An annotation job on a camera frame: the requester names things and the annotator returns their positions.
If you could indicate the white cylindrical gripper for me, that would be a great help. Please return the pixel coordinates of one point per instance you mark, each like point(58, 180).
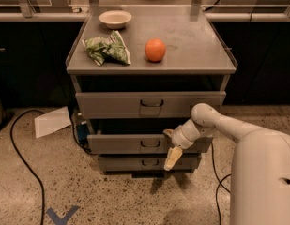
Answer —
point(178, 138)

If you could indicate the grey drawer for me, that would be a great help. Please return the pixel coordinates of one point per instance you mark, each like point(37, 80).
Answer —
point(188, 162)
point(129, 144)
point(95, 105)

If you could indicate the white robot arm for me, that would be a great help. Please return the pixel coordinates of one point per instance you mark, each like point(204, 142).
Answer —
point(260, 173)

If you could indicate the grey bottom drawer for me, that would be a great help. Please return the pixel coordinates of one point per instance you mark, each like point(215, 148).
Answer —
point(188, 162)

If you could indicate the grey drawer cabinet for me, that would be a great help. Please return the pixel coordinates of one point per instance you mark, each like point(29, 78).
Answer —
point(138, 70)

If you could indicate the grey top drawer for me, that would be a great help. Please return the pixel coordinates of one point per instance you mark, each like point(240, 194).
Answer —
point(95, 105)

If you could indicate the blue power box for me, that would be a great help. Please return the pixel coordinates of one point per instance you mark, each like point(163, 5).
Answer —
point(82, 133)

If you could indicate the orange fruit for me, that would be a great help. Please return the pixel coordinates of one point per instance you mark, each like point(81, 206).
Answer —
point(155, 50)

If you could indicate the white paper sheet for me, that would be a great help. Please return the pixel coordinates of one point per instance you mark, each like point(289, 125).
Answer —
point(51, 122)

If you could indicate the green chip bag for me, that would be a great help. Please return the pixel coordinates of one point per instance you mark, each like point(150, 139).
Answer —
point(112, 47)

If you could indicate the white bowl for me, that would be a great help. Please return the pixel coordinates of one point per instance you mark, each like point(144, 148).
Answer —
point(115, 19)

